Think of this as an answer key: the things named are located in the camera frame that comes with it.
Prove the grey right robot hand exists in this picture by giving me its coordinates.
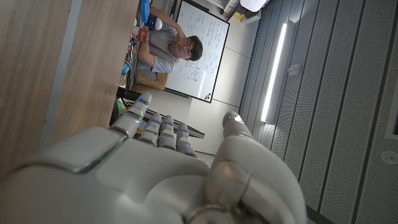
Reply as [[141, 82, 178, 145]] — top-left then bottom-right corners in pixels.
[[0, 91, 308, 224]]

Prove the green round object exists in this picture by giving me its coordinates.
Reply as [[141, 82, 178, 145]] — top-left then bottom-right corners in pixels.
[[116, 99, 126, 118]]

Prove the black computer monitor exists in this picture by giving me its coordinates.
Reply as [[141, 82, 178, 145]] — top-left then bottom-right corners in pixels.
[[109, 86, 205, 139]]

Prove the black keyboard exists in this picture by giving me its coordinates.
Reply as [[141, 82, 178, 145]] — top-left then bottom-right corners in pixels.
[[126, 40, 138, 91]]

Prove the seated person grey shirt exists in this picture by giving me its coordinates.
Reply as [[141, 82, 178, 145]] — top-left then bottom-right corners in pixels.
[[136, 6, 205, 82]]

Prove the red soda can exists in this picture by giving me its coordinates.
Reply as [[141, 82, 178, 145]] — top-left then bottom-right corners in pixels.
[[137, 27, 149, 43]]

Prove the dark blue bottle white cap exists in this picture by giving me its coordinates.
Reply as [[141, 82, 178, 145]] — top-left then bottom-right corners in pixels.
[[146, 14, 163, 31]]

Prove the light blue object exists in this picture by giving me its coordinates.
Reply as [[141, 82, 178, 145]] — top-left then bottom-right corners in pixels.
[[139, 0, 151, 24]]

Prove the ceiling light strip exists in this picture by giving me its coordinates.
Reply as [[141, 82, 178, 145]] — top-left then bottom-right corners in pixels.
[[260, 21, 289, 124]]

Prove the grey ceiling box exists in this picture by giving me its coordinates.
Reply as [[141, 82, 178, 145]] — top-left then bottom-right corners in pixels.
[[287, 63, 302, 77]]

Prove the white shelf unit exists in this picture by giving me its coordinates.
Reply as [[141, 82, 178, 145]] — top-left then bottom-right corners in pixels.
[[214, 0, 270, 26]]

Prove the round ceiling sensor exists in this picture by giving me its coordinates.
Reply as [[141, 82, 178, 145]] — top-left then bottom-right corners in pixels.
[[381, 150, 398, 165]]

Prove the whiteboard with black frame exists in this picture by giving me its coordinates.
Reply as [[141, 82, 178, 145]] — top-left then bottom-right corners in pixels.
[[164, 0, 231, 103]]

